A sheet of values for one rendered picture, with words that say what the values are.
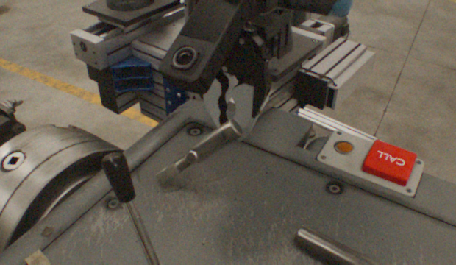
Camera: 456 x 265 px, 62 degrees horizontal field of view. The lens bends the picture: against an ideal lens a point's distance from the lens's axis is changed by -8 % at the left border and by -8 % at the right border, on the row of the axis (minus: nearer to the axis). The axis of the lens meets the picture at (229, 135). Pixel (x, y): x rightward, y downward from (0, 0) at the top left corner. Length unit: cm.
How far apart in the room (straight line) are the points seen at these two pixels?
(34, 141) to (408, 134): 248
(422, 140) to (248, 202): 240
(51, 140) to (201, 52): 35
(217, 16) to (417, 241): 32
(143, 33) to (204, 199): 89
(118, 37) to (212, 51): 90
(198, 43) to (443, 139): 261
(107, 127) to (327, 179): 233
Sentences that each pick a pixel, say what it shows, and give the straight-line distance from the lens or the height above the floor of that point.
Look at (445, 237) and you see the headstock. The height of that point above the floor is 126.
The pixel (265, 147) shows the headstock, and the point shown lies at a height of 126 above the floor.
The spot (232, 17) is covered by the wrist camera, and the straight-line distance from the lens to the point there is 37.
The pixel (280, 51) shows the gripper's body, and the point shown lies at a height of 140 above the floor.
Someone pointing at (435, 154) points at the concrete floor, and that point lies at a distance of 275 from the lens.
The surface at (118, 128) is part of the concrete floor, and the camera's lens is 272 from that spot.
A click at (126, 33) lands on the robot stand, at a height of 110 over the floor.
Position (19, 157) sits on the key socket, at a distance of 64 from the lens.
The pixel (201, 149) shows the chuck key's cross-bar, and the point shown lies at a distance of 38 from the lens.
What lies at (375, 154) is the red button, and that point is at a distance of 55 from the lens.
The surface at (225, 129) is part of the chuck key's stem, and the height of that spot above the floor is 133.
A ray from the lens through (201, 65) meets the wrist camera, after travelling 35.
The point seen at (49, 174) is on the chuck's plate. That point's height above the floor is 124.
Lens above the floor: 161
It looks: 39 degrees down
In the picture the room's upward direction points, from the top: straight up
